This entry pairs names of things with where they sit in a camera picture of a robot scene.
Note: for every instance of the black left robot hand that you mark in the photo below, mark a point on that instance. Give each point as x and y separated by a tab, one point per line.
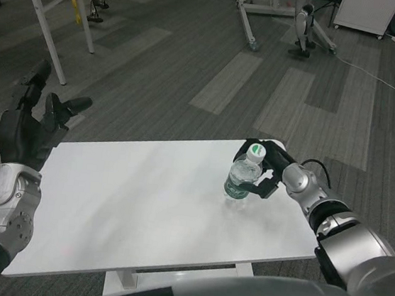
22	135

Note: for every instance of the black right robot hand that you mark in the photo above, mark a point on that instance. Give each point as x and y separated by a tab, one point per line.
278	161

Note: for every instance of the clear water bottle green label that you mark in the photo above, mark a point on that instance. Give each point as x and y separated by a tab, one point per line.
239	169

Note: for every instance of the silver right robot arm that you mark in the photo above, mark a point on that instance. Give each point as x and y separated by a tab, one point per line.
350	244

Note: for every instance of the silver humanoid robot legs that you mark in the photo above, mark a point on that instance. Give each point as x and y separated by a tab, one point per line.
301	24

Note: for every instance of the white cabinet on casters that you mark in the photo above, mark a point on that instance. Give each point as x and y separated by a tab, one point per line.
363	9

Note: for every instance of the white gantry frame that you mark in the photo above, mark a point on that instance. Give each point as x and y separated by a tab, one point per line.
245	21

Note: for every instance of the white table leg frame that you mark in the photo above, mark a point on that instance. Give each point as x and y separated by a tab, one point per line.
118	278

